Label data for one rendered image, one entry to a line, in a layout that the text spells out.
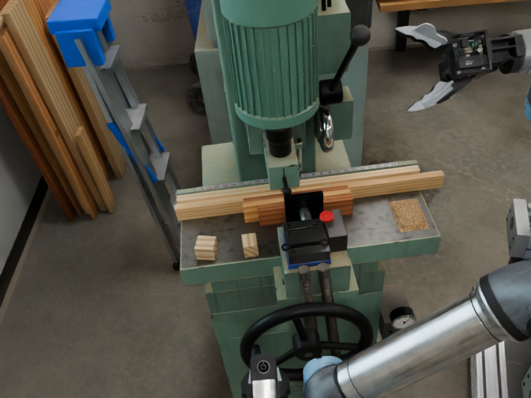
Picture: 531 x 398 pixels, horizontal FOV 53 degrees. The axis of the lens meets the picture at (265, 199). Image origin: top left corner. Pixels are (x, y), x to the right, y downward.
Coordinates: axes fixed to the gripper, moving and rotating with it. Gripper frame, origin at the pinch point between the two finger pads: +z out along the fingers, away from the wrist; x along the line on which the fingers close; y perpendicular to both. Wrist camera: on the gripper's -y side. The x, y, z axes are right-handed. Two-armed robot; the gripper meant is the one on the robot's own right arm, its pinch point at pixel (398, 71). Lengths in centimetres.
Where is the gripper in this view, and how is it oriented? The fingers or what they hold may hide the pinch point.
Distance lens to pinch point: 102.9
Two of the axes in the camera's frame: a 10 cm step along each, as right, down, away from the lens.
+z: -9.9, 1.4, -0.1
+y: 0.0, -0.3, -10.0
